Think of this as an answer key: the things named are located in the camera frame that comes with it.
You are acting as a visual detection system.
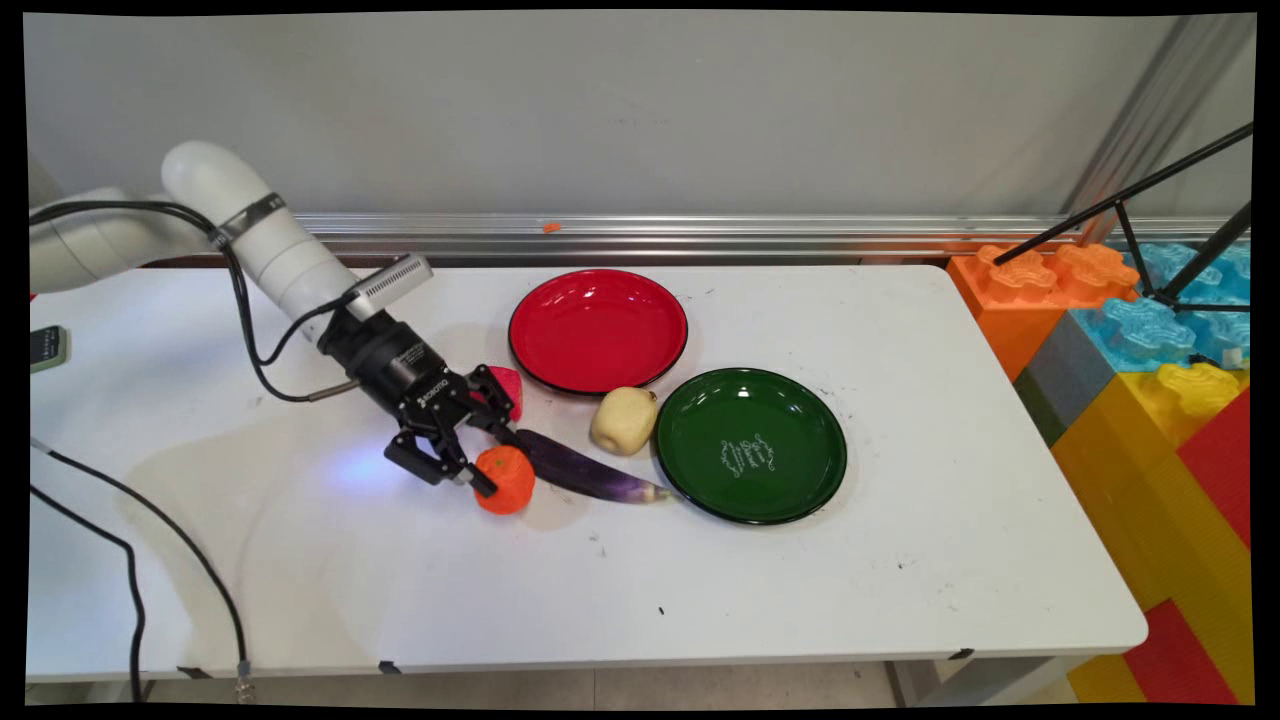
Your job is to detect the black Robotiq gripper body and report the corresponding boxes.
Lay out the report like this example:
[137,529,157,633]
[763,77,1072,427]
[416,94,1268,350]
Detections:
[317,307,483,433]

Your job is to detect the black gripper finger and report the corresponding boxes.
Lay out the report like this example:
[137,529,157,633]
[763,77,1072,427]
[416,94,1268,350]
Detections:
[466,364,527,449]
[384,429,499,499]

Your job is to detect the orange toy fruit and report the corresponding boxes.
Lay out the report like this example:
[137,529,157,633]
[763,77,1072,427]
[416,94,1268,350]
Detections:
[472,444,537,517]

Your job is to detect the red toy fruit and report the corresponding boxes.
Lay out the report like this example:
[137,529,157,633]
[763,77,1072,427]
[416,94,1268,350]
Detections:
[486,365,525,424]

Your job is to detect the purple toy eggplant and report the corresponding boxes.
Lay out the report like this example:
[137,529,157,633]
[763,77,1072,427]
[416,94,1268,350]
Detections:
[514,428,674,505]

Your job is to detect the red plate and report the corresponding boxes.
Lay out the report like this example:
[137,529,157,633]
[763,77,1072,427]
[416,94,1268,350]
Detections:
[507,268,690,397]

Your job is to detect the pale yellow toy vegetable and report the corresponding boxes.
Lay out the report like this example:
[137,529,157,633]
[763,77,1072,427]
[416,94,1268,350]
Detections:
[590,386,660,458]

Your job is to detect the dark green plate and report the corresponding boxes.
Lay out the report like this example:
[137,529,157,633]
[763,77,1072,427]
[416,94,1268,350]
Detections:
[654,367,849,527]

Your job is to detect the grey handheld device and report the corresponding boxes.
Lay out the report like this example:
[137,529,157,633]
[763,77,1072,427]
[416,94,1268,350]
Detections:
[29,325,72,374]

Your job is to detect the orange giant building block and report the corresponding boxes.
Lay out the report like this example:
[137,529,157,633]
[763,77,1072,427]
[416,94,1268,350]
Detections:
[947,242,1143,383]

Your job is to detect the grey giant building block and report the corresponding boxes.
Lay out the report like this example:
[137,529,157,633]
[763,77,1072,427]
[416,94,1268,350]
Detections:
[1024,311,1118,433]

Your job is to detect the yellow giant building block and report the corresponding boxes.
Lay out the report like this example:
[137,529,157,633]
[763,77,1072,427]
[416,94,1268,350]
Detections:
[1050,361,1255,706]

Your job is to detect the blue giant building block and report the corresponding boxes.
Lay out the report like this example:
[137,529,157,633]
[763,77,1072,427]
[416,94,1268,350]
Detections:
[1070,242,1253,376]

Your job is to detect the black tripod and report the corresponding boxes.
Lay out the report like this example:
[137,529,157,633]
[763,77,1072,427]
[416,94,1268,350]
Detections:
[992,121,1255,317]

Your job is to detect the red giant building block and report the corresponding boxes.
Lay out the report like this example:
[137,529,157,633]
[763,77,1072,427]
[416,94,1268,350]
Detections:
[1177,388,1254,549]

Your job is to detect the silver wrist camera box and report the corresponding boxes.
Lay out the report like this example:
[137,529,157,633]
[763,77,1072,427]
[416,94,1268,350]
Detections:
[344,252,435,324]

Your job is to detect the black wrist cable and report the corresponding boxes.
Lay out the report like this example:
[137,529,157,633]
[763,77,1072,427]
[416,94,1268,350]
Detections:
[28,199,359,404]

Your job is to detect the grey strap on arm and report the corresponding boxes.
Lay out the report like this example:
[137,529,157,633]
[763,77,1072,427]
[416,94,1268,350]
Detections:
[208,192,288,251]

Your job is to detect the black cable with metal plug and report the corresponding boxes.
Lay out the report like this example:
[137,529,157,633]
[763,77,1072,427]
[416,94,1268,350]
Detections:
[28,437,257,704]

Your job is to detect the aluminium rail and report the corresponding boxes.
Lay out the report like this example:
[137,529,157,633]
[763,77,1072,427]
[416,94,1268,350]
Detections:
[140,211,1253,267]

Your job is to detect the thin black cable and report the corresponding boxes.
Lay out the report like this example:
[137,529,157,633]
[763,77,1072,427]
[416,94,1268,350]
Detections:
[28,484,148,704]

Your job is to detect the aluminium frame post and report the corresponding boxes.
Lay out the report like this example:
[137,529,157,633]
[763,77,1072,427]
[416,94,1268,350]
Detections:
[1060,14,1257,247]

